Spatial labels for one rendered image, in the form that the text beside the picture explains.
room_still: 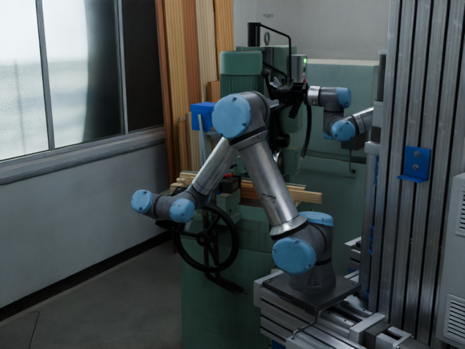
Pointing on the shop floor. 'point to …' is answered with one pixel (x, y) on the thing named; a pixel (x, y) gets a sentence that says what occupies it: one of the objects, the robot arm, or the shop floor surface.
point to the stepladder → (201, 118)
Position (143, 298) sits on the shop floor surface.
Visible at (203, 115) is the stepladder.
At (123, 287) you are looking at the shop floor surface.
